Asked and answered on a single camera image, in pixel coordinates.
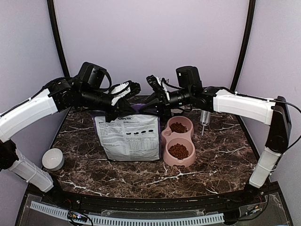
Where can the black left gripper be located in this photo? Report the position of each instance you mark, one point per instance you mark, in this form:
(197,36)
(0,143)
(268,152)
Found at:
(122,106)

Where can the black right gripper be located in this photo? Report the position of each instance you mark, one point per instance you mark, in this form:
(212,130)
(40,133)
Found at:
(162,107)

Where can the purple pet food bag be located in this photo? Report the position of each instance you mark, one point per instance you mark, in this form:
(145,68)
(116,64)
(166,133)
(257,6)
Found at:
(134,137)

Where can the pink double pet bowl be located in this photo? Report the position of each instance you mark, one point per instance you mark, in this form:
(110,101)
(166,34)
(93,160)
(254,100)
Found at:
(170,138)

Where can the metal food scoop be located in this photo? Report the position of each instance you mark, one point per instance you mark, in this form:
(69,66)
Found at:
(204,120)

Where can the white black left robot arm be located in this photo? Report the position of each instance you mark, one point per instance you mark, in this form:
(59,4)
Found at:
(90,88)

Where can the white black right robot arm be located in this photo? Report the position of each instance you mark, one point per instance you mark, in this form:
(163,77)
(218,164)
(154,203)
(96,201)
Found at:
(272,112)

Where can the brown kibble in bowl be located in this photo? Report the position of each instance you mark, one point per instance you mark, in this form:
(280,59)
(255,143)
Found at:
(178,127)

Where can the white grey round bowl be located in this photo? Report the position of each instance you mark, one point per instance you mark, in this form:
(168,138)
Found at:
(53,159)

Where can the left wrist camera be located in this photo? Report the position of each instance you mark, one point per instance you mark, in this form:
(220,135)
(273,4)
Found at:
(127,89)

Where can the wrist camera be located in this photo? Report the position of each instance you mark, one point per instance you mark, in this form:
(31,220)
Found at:
(127,89)
(158,86)

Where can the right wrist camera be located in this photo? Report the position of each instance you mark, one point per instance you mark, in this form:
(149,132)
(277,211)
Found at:
(158,86)

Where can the black front frame rail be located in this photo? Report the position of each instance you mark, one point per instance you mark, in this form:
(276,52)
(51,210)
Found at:
(227,202)

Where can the grey slotted cable duct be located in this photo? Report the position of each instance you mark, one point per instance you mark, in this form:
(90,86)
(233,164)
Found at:
(123,218)

